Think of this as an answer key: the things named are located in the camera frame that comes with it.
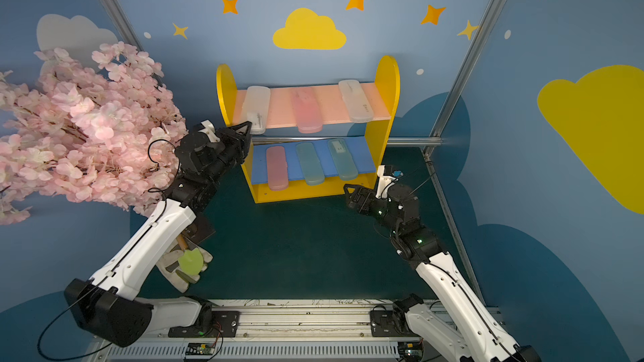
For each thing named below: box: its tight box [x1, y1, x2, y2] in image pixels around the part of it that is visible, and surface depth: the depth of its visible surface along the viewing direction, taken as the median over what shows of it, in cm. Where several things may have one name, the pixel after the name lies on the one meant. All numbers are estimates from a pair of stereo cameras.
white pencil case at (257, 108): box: [239, 85, 271, 135], surface depth 76 cm
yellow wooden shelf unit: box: [216, 55, 401, 204], surface depth 84 cm
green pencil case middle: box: [296, 142, 326, 187], surface depth 98 cm
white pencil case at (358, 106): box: [338, 79, 374, 124], surface depth 80 cm
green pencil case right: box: [327, 138, 359, 181], surface depth 101 cm
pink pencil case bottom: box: [266, 145, 290, 192], surface depth 97 cm
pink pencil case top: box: [290, 86, 323, 135], surface depth 78 cm
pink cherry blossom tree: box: [0, 41, 188, 226], surface depth 53 cm
